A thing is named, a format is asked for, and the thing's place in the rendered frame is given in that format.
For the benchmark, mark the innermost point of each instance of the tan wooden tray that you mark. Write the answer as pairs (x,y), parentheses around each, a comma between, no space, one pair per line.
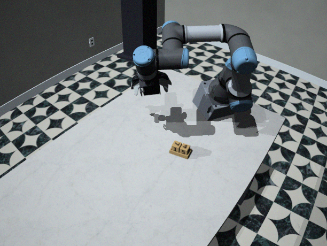
(180,154)

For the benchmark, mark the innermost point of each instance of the tan cube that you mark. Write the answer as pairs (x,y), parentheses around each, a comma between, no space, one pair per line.
(176,146)
(184,149)

